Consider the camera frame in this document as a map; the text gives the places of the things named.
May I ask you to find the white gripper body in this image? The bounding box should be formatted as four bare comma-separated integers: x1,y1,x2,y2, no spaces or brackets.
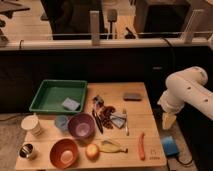
157,91,184,114

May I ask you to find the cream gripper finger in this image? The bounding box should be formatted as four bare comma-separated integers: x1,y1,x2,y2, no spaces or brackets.
162,112,177,130

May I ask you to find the orange red pepper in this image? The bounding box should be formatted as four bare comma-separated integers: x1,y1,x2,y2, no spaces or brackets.
138,133,145,160

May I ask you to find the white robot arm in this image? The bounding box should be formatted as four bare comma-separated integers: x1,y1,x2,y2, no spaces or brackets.
157,66,213,130

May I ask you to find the white plastic cup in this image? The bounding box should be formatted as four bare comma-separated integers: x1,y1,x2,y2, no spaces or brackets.
21,115,42,136

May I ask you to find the small metal cup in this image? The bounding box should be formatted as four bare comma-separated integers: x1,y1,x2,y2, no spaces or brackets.
19,144,37,160

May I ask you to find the blue object beside table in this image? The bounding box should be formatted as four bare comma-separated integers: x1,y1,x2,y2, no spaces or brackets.
161,136,179,156

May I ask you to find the dark grey sponge block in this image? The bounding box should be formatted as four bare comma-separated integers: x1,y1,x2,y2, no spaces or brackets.
123,93,142,101

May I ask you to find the silver knife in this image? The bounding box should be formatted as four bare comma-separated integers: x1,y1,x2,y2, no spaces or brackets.
123,109,129,136

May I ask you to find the blue white packet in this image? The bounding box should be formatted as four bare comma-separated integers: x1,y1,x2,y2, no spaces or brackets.
110,114,126,128

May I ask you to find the dark red grape bunch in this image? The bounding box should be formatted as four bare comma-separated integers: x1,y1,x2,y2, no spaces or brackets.
100,106,115,129

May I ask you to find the yellow banana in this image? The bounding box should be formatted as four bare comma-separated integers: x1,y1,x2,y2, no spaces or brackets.
99,140,128,153

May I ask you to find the small grey toy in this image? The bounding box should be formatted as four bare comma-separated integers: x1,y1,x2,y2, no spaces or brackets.
93,95,104,108

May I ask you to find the yellow red apple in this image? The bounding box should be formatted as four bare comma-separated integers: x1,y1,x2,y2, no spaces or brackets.
85,144,99,159

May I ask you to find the purple bowl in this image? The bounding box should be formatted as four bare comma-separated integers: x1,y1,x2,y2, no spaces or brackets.
68,113,95,139

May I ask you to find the blue sponge in tray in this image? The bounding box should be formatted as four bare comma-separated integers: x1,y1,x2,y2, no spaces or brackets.
62,98,80,111

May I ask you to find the grey blue crumpled cloth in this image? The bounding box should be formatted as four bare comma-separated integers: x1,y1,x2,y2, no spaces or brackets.
54,115,69,132

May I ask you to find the orange bowl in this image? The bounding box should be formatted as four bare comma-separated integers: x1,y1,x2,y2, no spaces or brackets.
49,139,78,169

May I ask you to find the green plastic tray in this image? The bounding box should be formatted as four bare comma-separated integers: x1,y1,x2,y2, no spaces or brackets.
29,79,87,115

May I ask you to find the black handled utensil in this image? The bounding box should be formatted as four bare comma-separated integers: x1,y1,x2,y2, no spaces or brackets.
92,109,103,134

